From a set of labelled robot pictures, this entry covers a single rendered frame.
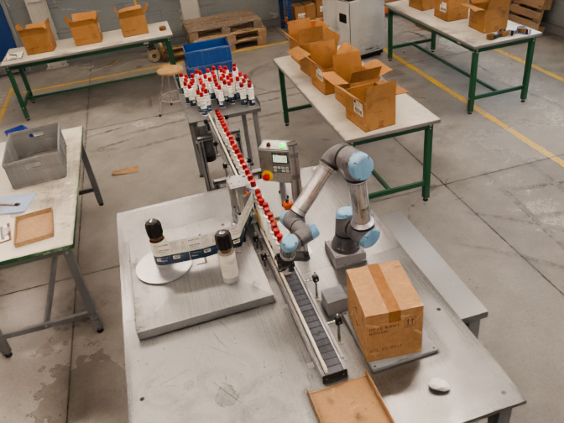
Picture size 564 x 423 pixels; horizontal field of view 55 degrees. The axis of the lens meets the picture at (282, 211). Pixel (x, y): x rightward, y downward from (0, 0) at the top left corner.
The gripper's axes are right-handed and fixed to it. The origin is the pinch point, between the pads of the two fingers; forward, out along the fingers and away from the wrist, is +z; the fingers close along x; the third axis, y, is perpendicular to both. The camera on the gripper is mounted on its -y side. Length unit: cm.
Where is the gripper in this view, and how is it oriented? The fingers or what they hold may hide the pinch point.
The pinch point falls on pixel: (289, 268)
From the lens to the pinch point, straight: 272.8
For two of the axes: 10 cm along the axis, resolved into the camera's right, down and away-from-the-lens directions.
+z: -0.5, 4.6, 8.9
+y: -9.5, 2.4, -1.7
